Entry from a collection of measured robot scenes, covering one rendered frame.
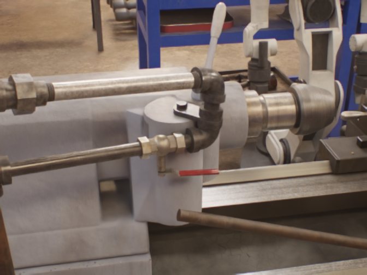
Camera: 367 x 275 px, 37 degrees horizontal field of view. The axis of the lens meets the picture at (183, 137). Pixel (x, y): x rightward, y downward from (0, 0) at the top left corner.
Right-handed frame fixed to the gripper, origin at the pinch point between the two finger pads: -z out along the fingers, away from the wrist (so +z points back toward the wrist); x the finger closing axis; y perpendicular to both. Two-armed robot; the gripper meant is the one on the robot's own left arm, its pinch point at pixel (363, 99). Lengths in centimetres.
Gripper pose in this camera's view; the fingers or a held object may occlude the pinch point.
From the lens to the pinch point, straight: 236.1
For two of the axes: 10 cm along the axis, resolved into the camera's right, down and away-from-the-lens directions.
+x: 1.5, 2.9, -9.5
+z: -0.3, -9.6, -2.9
